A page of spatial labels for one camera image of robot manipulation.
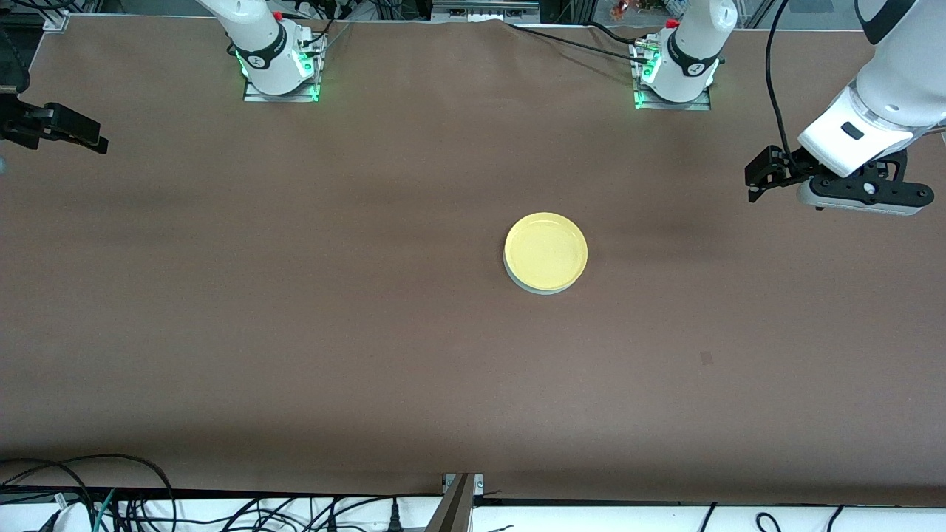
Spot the long black table cable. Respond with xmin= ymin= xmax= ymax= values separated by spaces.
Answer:
xmin=506 ymin=22 xmax=650 ymax=66

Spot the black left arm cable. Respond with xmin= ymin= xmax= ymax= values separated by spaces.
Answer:
xmin=765 ymin=0 xmax=803 ymax=172

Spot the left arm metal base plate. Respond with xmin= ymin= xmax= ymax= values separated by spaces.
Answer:
xmin=634 ymin=41 xmax=712 ymax=112

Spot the silver metal frame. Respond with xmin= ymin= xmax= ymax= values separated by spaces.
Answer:
xmin=432 ymin=0 xmax=540 ymax=23

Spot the light green plate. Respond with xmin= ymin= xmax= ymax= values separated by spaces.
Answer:
xmin=504 ymin=255 xmax=585 ymax=296

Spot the brown table cover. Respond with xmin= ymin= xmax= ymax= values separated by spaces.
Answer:
xmin=0 ymin=15 xmax=946 ymax=507

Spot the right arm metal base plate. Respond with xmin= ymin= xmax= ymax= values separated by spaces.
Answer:
xmin=244 ymin=33 xmax=320 ymax=103

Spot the green cable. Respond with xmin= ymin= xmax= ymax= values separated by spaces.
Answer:
xmin=95 ymin=488 xmax=118 ymax=532

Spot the yellow plate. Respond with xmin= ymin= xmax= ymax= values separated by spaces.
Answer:
xmin=504 ymin=212 xmax=589 ymax=290

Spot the black looping floor cable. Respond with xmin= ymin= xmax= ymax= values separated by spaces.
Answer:
xmin=0 ymin=454 xmax=177 ymax=532

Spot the short black table cable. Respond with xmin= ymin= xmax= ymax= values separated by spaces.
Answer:
xmin=588 ymin=21 xmax=645 ymax=45

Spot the grey metal table leg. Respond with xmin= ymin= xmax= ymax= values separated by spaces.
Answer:
xmin=425 ymin=473 xmax=475 ymax=532

